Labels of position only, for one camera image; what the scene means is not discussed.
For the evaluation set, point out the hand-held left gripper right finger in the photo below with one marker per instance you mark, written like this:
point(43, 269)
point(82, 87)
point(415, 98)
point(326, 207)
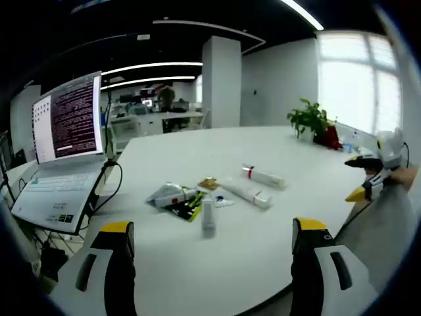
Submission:
point(312, 263)

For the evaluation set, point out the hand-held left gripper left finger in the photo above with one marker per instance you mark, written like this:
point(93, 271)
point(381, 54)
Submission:
point(112, 263)

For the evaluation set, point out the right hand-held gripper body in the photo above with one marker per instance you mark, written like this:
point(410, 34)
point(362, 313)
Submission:
point(393, 148)

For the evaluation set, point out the black green packet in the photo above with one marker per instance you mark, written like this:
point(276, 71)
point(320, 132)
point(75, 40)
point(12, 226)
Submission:
point(185, 212)

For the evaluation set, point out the small white skincare bottle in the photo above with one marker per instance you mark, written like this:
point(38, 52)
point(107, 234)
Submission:
point(179, 198)
point(208, 217)

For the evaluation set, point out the white skincare bottle red collar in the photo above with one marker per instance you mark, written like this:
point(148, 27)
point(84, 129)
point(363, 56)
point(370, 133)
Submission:
point(266, 177)

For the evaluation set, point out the large white skincare tube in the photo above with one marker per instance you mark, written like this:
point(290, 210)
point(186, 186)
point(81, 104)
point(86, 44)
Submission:
point(245, 192)

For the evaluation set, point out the clear sachet blue square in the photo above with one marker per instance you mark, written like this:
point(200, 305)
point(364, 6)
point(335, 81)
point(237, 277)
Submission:
point(222, 200)

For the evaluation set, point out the person's right hand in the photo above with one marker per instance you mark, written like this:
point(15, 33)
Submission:
point(404, 177)

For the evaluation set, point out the red bouquet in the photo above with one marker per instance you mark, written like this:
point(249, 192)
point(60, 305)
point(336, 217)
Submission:
point(330, 138)

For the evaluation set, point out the green potted plant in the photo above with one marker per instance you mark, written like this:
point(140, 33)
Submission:
point(309, 118)

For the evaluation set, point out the bright window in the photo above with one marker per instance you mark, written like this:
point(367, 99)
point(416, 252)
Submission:
point(355, 82)

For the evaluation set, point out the gold foil sachet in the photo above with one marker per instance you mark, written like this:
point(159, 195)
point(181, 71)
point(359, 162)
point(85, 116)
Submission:
point(208, 183)

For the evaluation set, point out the row of white office desks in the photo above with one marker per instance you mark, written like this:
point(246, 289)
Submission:
point(184, 118)

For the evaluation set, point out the ceiling strip light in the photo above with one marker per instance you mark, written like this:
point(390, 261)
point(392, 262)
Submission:
point(184, 63)
point(177, 78)

